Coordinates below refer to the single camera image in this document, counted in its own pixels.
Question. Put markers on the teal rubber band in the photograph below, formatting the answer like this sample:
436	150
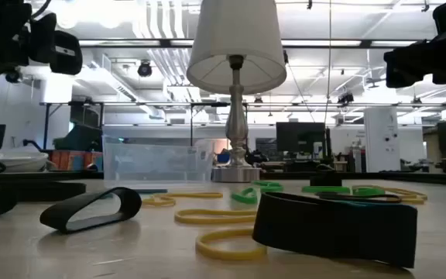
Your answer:
151	191

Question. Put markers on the yellow rubber band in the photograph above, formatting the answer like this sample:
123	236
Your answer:
145	201
227	254
207	221
414	200
200	195

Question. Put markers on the thin dark rubber band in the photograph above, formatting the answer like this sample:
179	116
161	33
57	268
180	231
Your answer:
397	199

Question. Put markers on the clear plastic bin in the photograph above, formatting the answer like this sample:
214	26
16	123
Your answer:
157	162

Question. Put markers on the large wide black rubber band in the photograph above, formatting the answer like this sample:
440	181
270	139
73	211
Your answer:
335	228

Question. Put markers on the white pillar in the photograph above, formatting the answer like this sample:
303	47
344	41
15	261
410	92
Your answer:
381	135

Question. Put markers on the dark teal box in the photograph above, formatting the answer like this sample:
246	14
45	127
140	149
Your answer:
79	139

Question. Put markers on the orange printed box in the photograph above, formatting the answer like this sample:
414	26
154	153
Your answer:
72	160

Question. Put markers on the white bowl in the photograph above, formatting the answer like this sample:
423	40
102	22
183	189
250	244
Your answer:
14	160

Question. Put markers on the white shade silver table lamp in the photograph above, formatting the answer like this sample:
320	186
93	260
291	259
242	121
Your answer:
236	46

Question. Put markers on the black ceiling camera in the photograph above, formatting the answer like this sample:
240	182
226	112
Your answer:
346	98
145	69
13	76

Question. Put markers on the black metal frame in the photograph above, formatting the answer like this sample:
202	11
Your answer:
145	104

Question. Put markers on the black table edge rail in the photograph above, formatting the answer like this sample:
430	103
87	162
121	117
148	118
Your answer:
401	178

